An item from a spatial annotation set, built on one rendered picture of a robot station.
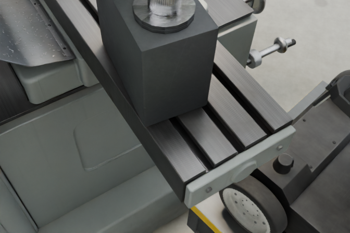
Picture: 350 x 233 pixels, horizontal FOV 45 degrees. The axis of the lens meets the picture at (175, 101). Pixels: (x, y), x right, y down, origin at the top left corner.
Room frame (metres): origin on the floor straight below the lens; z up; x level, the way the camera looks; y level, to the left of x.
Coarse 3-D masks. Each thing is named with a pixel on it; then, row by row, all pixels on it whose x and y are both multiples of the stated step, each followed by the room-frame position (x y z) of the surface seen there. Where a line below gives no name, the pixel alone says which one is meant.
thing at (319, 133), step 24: (312, 120) 0.69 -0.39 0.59; (336, 120) 0.69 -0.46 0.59; (312, 144) 0.61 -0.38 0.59; (336, 144) 0.62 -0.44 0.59; (264, 168) 0.52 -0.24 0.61; (288, 168) 0.51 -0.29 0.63; (312, 168) 0.54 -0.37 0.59; (336, 168) 0.55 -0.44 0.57; (288, 192) 0.46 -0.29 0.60; (312, 192) 0.48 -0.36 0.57; (336, 192) 0.48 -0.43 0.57; (288, 216) 0.43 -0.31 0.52; (312, 216) 0.42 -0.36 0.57; (336, 216) 0.42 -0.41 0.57
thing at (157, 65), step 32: (96, 0) 0.58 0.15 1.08; (128, 0) 0.49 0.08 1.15; (192, 0) 0.49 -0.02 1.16; (128, 32) 0.43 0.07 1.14; (160, 32) 0.43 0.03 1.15; (192, 32) 0.43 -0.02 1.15; (128, 64) 0.44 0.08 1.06; (160, 64) 0.40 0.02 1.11; (192, 64) 0.43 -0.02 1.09; (160, 96) 0.40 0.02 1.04; (192, 96) 0.43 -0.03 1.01
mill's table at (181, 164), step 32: (64, 0) 0.70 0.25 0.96; (96, 32) 0.61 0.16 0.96; (96, 64) 0.55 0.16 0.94; (224, 64) 0.54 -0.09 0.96; (128, 96) 0.46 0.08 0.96; (224, 96) 0.47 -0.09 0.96; (256, 96) 0.47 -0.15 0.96; (160, 128) 0.39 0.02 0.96; (192, 128) 0.40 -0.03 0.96; (224, 128) 0.41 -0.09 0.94; (256, 128) 0.40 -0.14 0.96; (288, 128) 0.41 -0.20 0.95; (160, 160) 0.35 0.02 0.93; (192, 160) 0.33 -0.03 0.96; (224, 160) 0.34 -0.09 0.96; (256, 160) 0.36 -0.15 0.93; (192, 192) 0.28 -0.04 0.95
